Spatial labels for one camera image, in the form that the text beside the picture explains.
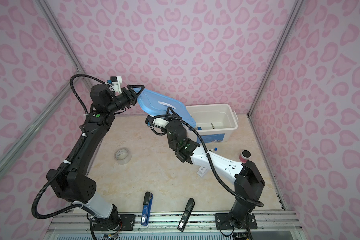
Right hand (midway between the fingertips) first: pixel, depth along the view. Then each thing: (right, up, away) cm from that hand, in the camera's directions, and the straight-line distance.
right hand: (170, 105), depth 70 cm
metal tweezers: (+28, -10, +43) cm, 52 cm away
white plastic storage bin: (+28, -6, +43) cm, 52 cm away
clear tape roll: (-34, -29, +28) cm, 52 cm away
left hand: (-12, +8, -1) cm, 15 cm away
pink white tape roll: (+43, -27, +21) cm, 55 cm away
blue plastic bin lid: (-8, +1, +5) cm, 10 cm away
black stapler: (+9, -49, +4) cm, 50 cm away
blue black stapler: (-12, -47, +7) cm, 49 cm away
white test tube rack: (+16, -35, +16) cm, 42 cm away
